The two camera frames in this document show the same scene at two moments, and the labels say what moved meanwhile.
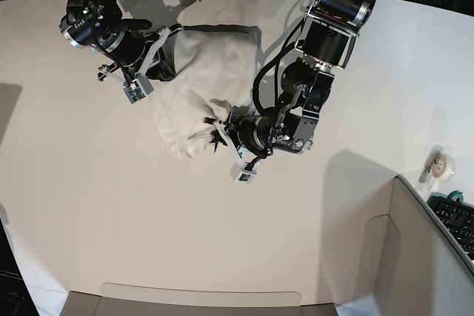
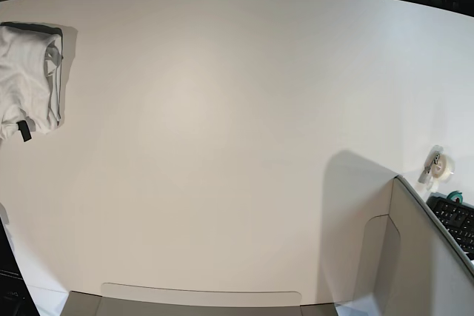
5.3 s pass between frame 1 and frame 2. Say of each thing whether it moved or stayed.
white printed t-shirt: moved
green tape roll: stayed
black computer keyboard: stayed
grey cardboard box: stayed
